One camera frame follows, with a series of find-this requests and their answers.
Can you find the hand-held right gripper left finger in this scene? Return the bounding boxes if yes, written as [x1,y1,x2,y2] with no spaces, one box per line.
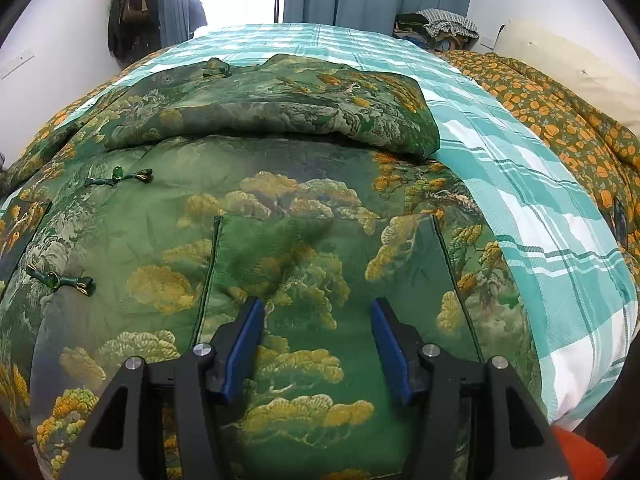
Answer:
[60,296,266,480]

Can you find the blue-grey narrow curtain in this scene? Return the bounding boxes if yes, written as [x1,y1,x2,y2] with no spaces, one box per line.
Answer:
[157,0,191,48]

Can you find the teal white checked blanket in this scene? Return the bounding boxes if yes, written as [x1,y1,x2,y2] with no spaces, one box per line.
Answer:
[0,22,638,421]

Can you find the orange floral bed sheet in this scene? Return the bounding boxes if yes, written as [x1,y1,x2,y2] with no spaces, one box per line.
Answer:
[100,49,168,86]

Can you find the pile of folded clothes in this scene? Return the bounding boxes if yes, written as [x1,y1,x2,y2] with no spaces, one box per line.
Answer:
[392,8,481,53]

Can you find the cream headboard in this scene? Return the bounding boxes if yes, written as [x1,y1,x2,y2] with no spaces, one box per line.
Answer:
[492,19,640,126]

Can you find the orange cloth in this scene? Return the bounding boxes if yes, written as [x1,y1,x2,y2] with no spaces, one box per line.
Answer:
[552,425,608,480]

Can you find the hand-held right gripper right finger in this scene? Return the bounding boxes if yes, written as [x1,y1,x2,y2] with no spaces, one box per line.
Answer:
[369,297,571,480]

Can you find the white wall plate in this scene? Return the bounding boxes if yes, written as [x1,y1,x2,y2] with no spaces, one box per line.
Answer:
[0,47,35,80]

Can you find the clothes hanging on rack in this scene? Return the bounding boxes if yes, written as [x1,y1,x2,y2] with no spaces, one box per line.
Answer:
[107,0,163,66]

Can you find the green patterned padded jacket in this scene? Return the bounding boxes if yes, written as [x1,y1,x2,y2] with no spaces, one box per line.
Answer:
[0,55,546,480]

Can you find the orange floral quilt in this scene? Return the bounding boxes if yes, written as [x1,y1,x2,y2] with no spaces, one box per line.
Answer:
[442,50,640,271]

